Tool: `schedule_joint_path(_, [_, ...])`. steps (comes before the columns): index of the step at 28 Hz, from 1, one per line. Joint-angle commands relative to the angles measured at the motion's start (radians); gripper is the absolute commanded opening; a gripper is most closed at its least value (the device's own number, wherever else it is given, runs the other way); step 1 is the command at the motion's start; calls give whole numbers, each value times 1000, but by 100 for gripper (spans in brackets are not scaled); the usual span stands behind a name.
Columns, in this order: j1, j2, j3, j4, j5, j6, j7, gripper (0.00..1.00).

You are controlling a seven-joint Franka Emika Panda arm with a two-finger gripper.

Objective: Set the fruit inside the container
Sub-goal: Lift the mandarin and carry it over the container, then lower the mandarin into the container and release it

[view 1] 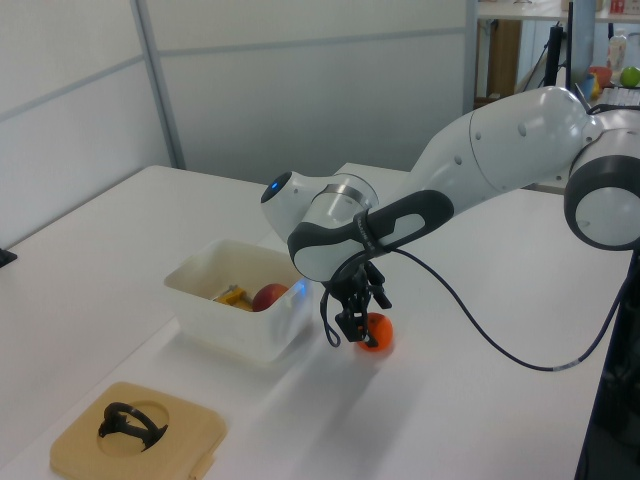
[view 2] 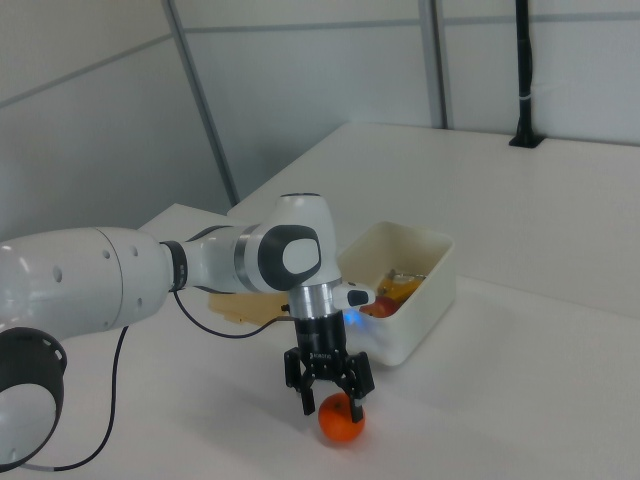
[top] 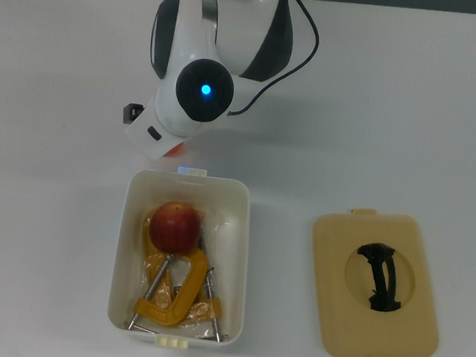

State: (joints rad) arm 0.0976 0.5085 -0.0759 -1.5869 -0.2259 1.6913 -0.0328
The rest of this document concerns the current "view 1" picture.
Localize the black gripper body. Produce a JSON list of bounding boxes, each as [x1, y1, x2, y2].
[[330, 259, 381, 302]]

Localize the orange mandarin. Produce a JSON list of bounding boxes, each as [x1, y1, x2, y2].
[[355, 312, 395, 354]]

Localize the red apple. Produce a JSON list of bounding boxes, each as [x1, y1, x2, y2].
[[251, 282, 291, 313]]

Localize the white plastic container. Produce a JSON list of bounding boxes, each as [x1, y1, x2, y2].
[[163, 238, 316, 365]]

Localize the beige container lid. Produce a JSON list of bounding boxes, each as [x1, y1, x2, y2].
[[49, 381, 228, 480]]

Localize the yellow toy tool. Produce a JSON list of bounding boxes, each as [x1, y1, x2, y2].
[[213, 283, 256, 313]]

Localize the brown wooden cabinet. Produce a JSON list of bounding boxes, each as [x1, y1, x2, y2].
[[486, 19, 522, 100]]

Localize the black robot stand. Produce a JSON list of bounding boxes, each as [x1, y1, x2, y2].
[[573, 249, 640, 480]]

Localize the black monitor stand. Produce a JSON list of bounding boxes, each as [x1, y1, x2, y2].
[[546, 21, 569, 89]]

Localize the white keyboard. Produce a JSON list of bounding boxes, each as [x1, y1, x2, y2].
[[598, 85, 640, 107]]

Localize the pale plastic bottle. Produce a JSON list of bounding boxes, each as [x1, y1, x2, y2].
[[606, 28, 629, 71]]

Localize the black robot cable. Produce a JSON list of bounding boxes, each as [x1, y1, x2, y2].
[[319, 244, 627, 372]]

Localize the black ring-shaped plastic part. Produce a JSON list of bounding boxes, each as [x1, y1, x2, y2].
[[97, 401, 170, 454]]

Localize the grey partition post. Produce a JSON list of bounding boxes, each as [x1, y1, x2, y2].
[[130, 0, 188, 171]]

